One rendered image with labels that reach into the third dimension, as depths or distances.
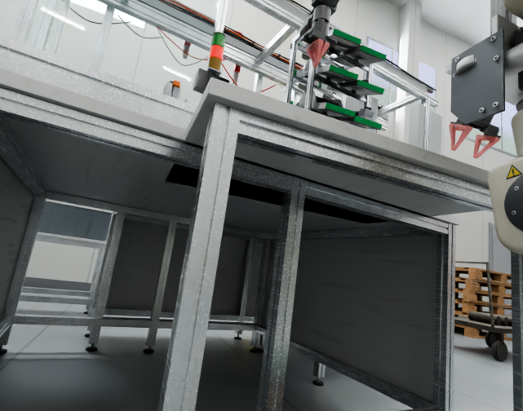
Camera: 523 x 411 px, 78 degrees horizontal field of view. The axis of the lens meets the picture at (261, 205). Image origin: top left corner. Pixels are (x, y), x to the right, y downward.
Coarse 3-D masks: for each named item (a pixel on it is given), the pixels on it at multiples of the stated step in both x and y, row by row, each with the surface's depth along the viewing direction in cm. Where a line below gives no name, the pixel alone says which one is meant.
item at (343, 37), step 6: (330, 30) 129; (336, 30) 127; (330, 36) 130; (336, 36) 128; (342, 36) 129; (348, 36) 129; (336, 42) 136; (342, 42) 134; (348, 42) 132; (354, 42) 131; (360, 42) 131; (336, 48) 143; (342, 48) 141; (348, 48) 139; (330, 54) 154
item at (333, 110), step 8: (304, 96) 143; (312, 96) 134; (304, 104) 141; (312, 104) 132; (320, 104) 126; (328, 104) 121; (336, 104) 140; (320, 112) 138; (328, 112) 129; (336, 112) 123; (344, 112) 124; (352, 112) 124
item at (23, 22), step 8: (24, 0) 95; (32, 0) 96; (24, 8) 95; (32, 8) 95; (24, 16) 95; (32, 16) 96; (16, 24) 93; (24, 24) 94; (16, 32) 93; (24, 32) 94; (16, 40) 93; (24, 40) 94
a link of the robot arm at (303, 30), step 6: (312, 0) 108; (318, 0) 105; (312, 6) 108; (330, 6) 107; (336, 6) 108; (312, 12) 111; (306, 24) 111; (300, 30) 114; (306, 30) 111; (300, 36) 115
